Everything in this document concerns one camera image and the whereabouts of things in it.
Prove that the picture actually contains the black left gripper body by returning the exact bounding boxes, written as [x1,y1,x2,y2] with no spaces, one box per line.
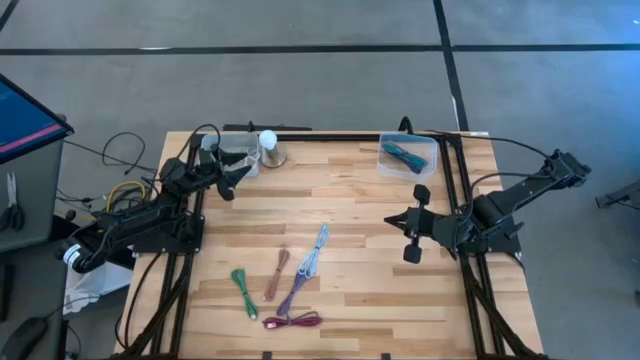
[199,148,237,203]

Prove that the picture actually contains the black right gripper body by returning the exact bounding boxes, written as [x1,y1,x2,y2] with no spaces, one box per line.
[402,183,444,265]

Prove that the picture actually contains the dark blue cable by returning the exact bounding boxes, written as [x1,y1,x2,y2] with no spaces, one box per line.
[386,146,425,176]

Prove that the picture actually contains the light blue cable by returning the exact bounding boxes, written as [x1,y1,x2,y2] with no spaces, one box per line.
[297,223,332,279]

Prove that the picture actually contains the purple cable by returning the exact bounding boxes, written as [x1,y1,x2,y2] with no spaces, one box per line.
[275,269,312,318]

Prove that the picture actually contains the maroon braided cable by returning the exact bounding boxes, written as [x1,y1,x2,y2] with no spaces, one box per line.
[261,310,324,331]

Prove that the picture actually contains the white plastic bin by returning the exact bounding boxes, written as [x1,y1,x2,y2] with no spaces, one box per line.
[199,131,262,179]

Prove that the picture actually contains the light bulb on metal stand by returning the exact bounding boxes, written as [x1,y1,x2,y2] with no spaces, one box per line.
[257,129,288,169]

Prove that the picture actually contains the clear plastic bin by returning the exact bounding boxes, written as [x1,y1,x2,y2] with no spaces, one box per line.
[376,130,439,183]

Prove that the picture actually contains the white plastic bag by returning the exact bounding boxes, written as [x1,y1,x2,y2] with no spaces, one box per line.
[61,258,134,317]

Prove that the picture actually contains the grey desk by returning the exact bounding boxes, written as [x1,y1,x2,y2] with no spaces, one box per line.
[0,138,69,360]

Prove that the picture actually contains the black stand foot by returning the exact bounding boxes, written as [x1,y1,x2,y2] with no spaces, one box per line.
[594,178,640,212]

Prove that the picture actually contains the computer monitor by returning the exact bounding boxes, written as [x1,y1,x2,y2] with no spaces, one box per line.
[0,73,76,167]

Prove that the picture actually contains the black computer mouse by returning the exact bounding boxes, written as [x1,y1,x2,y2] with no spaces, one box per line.
[0,315,49,360]

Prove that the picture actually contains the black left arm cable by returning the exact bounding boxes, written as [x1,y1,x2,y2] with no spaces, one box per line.
[186,122,223,152]

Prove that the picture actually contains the black aluminium rig frame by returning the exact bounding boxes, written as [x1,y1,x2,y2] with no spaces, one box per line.
[112,117,551,360]

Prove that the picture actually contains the yellow cable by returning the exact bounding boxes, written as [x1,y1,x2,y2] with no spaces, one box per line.
[105,180,148,212]

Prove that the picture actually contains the black cable bundle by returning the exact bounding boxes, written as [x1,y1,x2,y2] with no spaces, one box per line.
[54,183,169,232]

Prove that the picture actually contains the black floor cable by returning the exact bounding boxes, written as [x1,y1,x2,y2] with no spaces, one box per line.
[101,130,148,175]

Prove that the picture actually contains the black handled scissors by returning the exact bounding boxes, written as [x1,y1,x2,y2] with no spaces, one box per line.
[0,170,27,233]

